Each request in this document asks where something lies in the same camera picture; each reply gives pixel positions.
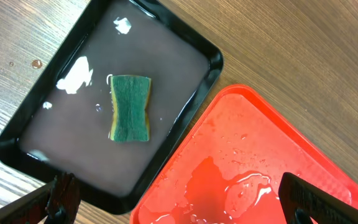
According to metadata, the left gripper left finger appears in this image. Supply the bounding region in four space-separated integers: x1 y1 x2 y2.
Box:
0 173 80 224

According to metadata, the green yellow sponge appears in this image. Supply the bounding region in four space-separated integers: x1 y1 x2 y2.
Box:
110 75 152 142

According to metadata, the black water tray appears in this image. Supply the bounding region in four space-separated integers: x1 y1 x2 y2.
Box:
0 0 223 215

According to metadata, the red plastic tray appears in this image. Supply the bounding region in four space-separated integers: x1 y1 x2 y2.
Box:
131 85 358 223

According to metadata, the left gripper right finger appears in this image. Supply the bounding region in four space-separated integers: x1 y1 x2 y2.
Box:
278 172 358 224

